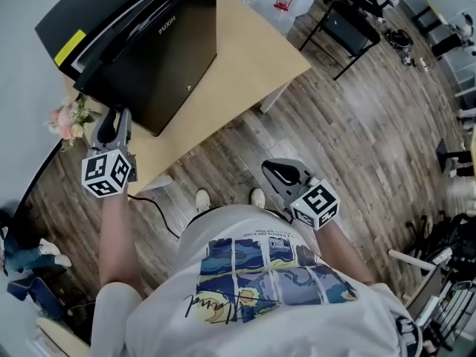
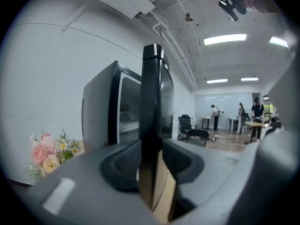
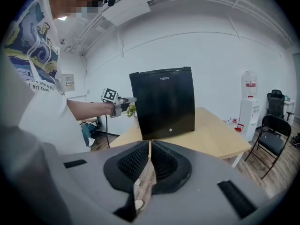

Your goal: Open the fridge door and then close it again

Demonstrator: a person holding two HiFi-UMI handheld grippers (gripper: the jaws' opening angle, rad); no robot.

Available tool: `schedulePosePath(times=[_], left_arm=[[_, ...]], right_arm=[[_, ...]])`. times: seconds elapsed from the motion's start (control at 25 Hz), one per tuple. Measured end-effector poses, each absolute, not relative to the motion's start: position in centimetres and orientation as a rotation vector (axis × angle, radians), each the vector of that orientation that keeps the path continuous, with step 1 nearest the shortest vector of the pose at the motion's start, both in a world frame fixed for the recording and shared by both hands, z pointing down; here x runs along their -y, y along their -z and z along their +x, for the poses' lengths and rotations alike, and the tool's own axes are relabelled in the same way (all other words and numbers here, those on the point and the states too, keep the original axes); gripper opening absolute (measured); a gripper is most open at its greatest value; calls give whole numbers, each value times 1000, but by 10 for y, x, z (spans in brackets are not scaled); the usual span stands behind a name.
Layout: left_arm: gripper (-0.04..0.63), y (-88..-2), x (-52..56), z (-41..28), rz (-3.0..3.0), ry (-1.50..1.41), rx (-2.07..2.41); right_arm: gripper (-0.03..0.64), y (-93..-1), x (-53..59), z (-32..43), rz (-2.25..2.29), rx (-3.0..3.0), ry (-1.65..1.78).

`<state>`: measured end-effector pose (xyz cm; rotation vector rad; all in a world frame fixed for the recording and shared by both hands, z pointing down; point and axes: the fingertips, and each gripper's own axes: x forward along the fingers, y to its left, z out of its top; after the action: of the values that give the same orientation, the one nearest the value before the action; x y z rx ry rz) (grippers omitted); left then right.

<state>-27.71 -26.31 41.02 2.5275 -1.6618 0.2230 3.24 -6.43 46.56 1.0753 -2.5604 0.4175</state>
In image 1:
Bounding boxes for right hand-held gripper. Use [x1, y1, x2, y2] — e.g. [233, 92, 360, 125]
[261, 158, 341, 231]

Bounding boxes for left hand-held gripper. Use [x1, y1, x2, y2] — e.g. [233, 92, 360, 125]
[80, 109, 138, 199]

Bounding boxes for person's right forearm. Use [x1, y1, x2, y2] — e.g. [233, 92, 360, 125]
[314, 223, 376, 286]

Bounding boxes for person's left forearm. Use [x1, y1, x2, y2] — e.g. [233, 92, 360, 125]
[98, 190, 144, 297]

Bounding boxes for person's right white shoe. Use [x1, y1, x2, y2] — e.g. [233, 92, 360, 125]
[249, 187, 266, 210]

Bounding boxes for person's white shoe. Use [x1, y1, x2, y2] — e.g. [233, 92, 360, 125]
[249, 187, 266, 210]
[195, 188, 211, 213]

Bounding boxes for pink flower bouquet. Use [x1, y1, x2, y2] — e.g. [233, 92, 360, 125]
[47, 97, 97, 152]

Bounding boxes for person's left white shoe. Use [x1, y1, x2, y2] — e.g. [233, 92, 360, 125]
[195, 188, 211, 213]

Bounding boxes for light wooden table white legs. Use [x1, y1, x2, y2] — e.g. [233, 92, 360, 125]
[61, 0, 312, 196]

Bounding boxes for white printed t-shirt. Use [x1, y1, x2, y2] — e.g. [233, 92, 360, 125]
[91, 203, 425, 357]

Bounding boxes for black metal stand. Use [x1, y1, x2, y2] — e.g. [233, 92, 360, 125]
[435, 138, 476, 180]

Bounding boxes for black folding chair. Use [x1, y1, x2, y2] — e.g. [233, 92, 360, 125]
[299, 0, 382, 81]

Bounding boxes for blue chair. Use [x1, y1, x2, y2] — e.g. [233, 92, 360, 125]
[6, 273, 68, 323]

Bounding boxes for beige wooden side table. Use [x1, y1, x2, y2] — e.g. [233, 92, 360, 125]
[35, 316, 92, 357]

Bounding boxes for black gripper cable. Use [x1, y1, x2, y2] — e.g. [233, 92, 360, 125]
[128, 194, 183, 241]

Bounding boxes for black coiled cable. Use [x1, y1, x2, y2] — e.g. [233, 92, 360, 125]
[385, 28, 414, 51]

